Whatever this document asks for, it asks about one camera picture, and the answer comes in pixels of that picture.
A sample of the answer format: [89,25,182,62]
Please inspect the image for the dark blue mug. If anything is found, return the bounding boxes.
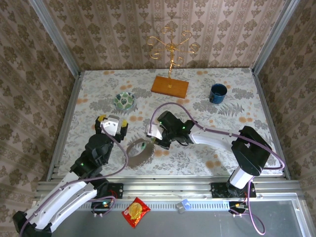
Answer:
[209,83,228,104]

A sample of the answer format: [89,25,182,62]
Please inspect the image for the grey metal panel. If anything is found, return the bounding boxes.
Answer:
[23,199,311,237]

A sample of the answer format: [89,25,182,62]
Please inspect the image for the aluminium frame post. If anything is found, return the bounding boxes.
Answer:
[28,0,81,79]
[251,0,301,75]

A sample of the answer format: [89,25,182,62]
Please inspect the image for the aluminium table side rail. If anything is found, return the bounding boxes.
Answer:
[46,71,84,182]
[250,68,292,180]

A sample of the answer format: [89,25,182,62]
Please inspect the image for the right controller board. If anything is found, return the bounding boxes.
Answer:
[228,201,250,218]

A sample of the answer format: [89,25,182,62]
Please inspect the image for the controller board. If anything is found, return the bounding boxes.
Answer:
[90,201,116,218]
[228,201,250,218]

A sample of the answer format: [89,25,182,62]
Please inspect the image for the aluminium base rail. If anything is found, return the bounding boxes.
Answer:
[34,178,303,200]

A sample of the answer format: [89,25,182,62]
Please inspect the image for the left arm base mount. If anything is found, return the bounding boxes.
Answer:
[79,183,124,199]

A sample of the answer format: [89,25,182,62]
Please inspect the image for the small blue grey box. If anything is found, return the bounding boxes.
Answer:
[175,199,191,214]

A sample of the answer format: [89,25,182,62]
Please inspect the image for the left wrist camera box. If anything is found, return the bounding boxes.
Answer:
[100,115,122,137]

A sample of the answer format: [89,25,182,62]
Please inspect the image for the grey slotted cable duct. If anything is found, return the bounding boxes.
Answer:
[43,200,232,211]

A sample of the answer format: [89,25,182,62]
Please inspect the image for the leaf pattern bowl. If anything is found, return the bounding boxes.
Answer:
[113,91,136,111]

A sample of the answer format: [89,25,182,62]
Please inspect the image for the red snack packet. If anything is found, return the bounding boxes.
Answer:
[121,197,152,229]

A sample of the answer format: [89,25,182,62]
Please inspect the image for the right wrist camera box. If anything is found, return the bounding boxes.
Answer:
[145,123,164,142]

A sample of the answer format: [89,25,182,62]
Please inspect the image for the gold stand on wooden base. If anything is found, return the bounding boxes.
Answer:
[145,26,200,99]

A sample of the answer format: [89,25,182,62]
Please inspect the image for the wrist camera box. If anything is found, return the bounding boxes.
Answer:
[100,115,122,137]
[145,123,164,142]

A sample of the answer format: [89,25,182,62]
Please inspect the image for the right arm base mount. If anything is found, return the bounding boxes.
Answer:
[211,182,257,198]

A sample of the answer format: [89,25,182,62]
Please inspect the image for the left controller board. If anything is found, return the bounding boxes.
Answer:
[90,201,116,218]

